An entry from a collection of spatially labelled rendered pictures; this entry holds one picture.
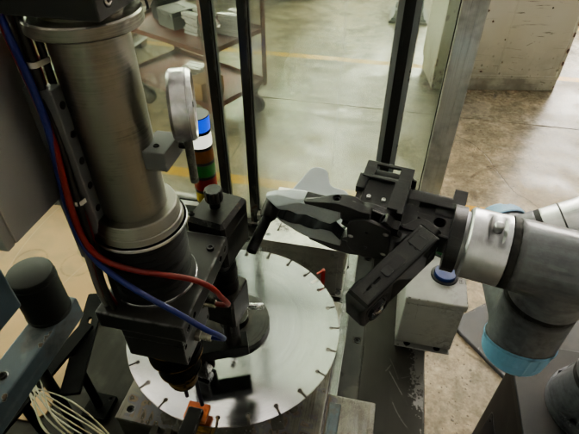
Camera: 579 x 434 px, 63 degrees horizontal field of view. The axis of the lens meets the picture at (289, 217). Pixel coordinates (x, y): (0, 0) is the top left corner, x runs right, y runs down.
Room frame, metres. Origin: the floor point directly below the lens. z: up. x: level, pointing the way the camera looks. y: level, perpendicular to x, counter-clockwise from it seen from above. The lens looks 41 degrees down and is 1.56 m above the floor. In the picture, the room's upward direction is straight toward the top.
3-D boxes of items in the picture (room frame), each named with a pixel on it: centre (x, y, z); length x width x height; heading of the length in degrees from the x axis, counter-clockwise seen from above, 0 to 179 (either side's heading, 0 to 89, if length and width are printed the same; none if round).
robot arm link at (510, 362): (0.34, -0.27, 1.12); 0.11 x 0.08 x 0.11; 171
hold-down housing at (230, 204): (0.37, 0.08, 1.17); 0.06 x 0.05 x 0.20; 158
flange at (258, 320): (0.45, 0.09, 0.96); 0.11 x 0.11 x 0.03
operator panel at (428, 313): (0.67, -0.29, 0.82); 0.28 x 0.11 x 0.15; 167
